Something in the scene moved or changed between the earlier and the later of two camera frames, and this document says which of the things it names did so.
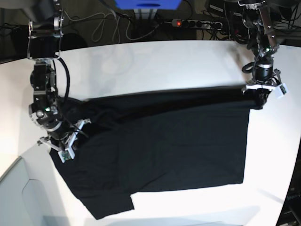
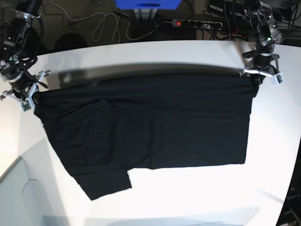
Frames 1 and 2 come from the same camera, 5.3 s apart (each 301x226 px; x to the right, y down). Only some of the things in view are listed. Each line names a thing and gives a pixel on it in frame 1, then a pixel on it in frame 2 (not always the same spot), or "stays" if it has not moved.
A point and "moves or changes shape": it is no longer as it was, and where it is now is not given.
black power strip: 193,23 stays
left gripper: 64,135 → 23,86
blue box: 148,4 stays
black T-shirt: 143,142 moves or changes shape
